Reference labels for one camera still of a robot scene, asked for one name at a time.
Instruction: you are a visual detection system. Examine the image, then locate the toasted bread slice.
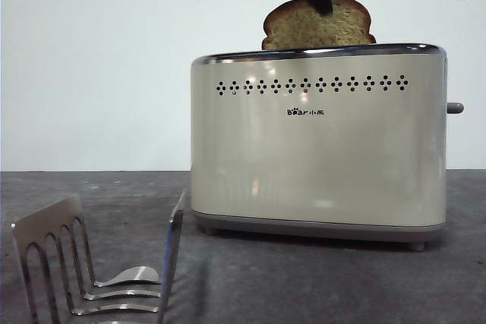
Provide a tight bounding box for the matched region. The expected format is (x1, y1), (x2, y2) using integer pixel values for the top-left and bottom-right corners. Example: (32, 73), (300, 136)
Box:
(260, 0), (377, 51)

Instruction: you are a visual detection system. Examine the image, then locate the cream two-slot toaster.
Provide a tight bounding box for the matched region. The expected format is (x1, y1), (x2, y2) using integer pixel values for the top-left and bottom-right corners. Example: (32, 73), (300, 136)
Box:
(189, 42), (449, 252)

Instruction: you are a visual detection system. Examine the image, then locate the stainless steel toast rack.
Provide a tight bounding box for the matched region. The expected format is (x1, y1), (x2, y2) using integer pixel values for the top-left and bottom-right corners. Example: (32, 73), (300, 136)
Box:
(10, 189), (188, 324)

